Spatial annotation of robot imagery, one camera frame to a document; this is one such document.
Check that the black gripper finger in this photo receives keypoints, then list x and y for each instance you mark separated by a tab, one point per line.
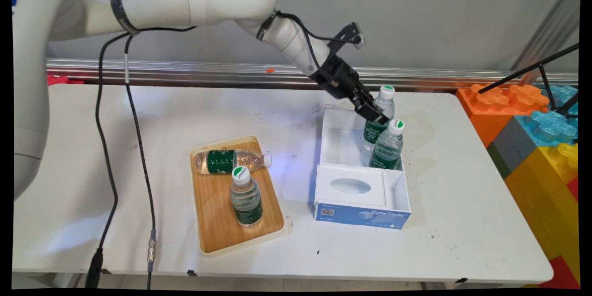
375	113
367	92

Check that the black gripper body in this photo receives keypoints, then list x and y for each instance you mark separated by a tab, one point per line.
340	78

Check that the clear water bottle green label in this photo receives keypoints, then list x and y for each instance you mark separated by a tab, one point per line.
386	150
247	203
386	99

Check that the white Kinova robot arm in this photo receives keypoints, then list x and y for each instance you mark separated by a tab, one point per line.
222	2

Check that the white box with blue side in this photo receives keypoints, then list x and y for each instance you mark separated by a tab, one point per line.
342	143

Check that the white insert with oval hole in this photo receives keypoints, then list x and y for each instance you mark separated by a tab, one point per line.
351	187

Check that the orange giant building block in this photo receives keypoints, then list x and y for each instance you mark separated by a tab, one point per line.
485	111

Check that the grey giant building block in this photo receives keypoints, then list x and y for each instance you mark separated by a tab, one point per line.
513	148

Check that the water bottle with amber liquid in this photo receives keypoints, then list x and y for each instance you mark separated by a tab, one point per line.
222	161

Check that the black tripod stand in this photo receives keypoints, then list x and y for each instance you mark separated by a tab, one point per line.
548	85

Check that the light blue giant building block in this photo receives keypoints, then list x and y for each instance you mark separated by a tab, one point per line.
550	127

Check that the wooden tray with cream rim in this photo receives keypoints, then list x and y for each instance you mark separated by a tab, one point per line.
215	215

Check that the yellow giant building block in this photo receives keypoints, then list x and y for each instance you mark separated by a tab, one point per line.
545	199

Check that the red giant building block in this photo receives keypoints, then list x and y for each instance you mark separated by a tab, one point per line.
562	275

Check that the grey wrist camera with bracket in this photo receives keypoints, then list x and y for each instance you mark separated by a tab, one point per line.
348	36

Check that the aluminium rail along table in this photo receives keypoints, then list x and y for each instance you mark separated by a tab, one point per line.
208	74

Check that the aluminium frame post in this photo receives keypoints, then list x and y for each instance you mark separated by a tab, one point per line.
550	32

